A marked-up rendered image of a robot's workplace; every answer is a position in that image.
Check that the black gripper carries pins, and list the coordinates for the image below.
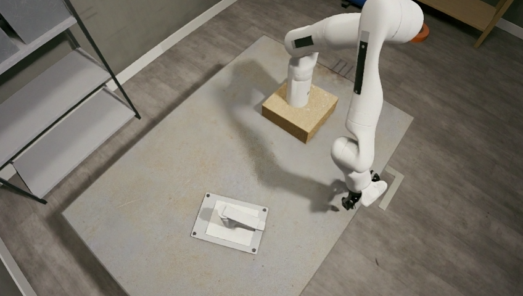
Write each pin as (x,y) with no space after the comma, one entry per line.
(346,201)

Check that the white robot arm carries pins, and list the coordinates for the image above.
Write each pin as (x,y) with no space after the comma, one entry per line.
(380,21)

